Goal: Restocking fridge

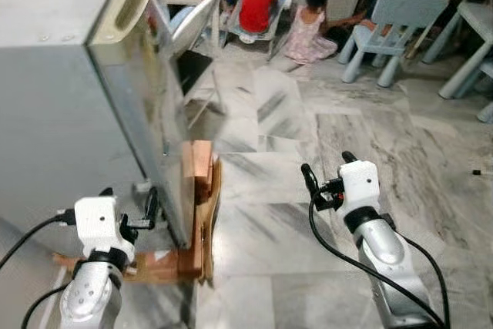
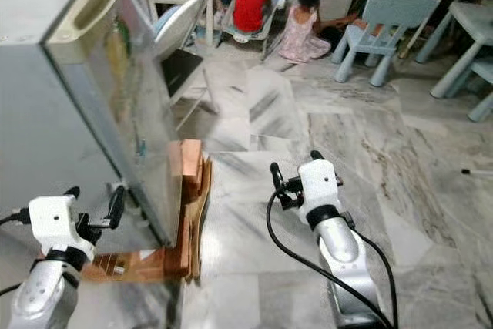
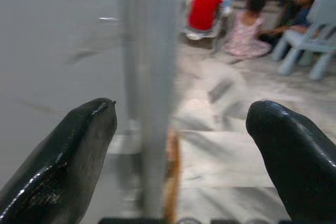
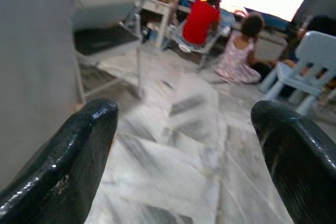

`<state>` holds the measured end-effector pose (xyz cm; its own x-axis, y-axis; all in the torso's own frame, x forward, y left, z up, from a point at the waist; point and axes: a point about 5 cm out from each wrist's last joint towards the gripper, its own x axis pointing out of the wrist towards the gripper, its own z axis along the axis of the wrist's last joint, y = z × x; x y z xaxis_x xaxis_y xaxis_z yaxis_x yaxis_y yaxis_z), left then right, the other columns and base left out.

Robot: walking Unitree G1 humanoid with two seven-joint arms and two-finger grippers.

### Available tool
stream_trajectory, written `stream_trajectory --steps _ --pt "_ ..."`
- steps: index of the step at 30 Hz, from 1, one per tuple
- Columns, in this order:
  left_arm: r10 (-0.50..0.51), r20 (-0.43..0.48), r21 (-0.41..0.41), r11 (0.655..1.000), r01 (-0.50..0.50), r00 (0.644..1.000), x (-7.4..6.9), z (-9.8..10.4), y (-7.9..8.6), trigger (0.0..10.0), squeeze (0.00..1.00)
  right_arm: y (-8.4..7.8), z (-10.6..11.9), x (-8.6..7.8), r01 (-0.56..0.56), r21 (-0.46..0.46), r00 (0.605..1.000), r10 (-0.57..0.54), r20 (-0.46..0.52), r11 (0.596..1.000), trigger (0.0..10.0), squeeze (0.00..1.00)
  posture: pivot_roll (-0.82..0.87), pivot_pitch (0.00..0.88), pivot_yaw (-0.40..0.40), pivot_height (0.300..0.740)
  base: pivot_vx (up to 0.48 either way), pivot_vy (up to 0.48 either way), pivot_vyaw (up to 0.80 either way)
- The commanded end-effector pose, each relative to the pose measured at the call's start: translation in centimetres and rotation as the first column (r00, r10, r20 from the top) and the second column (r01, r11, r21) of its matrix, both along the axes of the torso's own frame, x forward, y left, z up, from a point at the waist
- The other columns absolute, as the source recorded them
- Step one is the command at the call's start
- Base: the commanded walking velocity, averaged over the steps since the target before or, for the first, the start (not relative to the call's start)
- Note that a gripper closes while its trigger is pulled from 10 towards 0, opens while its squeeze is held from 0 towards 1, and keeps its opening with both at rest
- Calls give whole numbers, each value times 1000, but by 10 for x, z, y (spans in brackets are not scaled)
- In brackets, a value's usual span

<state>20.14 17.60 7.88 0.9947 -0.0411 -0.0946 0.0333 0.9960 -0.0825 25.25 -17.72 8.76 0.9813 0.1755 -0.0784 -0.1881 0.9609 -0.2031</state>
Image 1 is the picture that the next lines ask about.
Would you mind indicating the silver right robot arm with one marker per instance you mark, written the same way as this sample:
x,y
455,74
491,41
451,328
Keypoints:
x,y
381,248

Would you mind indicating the grey fridge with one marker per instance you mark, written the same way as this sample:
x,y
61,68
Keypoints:
x,y
54,98

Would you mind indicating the flat wooden base board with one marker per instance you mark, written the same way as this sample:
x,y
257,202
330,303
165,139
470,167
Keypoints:
x,y
158,269

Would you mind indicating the upright wooden board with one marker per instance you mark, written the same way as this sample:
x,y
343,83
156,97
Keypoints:
x,y
212,221

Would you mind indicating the orange brick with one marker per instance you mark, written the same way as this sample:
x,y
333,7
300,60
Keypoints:
x,y
202,163
192,263

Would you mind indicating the small black floor item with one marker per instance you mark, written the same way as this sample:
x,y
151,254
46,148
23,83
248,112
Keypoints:
x,y
477,172

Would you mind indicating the light blue plastic stool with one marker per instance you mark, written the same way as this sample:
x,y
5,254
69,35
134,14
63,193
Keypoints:
x,y
487,109

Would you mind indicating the child in pink dress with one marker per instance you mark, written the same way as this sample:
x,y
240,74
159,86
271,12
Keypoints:
x,y
304,32

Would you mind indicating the child in red shirt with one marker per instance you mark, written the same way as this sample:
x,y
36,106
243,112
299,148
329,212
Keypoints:
x,y
258,1

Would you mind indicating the white chair with black seat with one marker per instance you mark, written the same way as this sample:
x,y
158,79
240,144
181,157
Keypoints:
x,y
196,25

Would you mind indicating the light blue plastic table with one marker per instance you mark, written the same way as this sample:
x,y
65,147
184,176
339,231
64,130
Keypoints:
x,y
477,17

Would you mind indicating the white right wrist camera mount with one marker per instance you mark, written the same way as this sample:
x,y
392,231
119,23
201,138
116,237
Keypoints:
x,y
360,186

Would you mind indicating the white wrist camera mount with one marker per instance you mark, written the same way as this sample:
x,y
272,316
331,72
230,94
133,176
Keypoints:
x,y
96,225
360,186

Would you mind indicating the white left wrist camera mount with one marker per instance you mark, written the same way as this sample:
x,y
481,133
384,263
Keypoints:
x,y
96,225

